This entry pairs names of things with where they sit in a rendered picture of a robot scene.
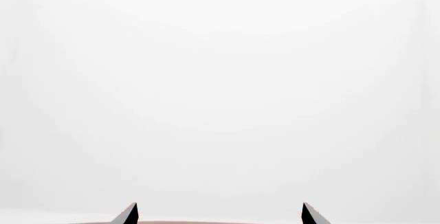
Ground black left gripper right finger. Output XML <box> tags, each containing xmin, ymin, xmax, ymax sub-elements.
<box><xmin>301</xmin><ymin>201</ymin><xmax>332</xmax><ymax>224</ymax></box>

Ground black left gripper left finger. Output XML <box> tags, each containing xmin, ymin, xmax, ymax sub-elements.
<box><xmin>110</xmin><ymin>201</ymin><xmax>140</xmax><ymax>224</ymax></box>

